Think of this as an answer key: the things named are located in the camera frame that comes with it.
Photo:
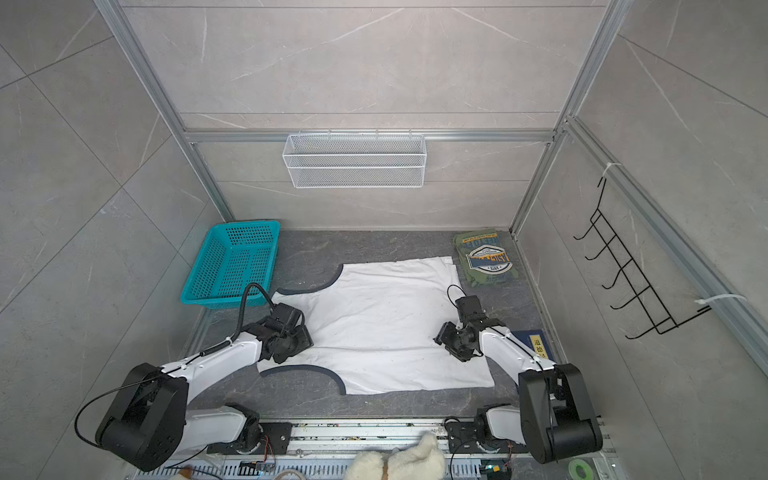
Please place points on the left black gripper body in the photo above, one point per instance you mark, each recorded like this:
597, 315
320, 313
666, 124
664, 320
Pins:
297, 342

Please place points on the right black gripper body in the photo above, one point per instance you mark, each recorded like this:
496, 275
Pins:
455, 340

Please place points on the green tank top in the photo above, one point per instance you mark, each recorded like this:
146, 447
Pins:
483, 259

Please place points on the white tank top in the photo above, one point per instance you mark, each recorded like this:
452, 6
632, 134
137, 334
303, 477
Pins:
373, 328

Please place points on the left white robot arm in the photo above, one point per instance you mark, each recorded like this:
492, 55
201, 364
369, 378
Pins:
149, 420

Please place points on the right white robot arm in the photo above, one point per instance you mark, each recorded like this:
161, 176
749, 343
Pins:
554, 418

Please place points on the blue book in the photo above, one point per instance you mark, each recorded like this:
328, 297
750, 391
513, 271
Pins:
537, 341

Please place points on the teal plastic basket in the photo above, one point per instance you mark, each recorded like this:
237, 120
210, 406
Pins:
232, 256

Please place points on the white plush toy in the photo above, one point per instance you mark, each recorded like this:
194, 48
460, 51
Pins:
424, 461

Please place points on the green tape roll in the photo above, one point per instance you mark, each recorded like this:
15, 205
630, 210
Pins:
580, 469

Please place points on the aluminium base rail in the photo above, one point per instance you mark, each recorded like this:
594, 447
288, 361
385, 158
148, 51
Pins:
325, 448

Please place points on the black wire hook rack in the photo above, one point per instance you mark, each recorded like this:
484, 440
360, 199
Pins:
628, 271

